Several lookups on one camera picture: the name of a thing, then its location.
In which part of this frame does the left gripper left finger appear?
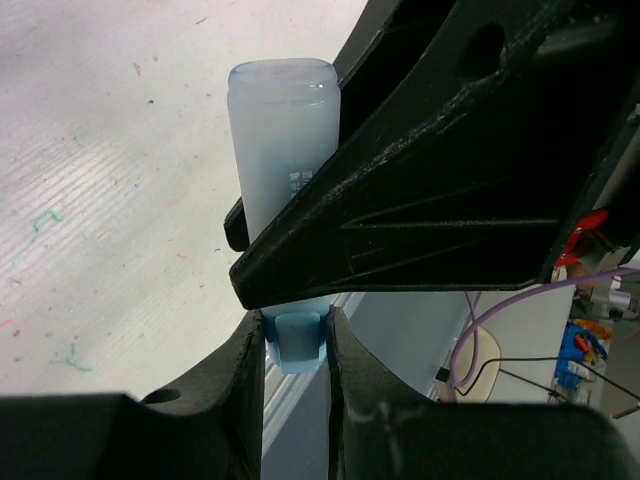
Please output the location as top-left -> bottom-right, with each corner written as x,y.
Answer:
1,313 -> 265,479

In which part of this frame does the light blue highlighter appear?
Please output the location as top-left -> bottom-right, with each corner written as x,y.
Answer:
227,58 -> 341,374

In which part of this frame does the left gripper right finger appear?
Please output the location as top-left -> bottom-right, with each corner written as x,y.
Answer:
327,309 -> 638,479

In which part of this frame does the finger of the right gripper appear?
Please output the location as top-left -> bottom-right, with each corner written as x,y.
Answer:
224,1 -> 639,309

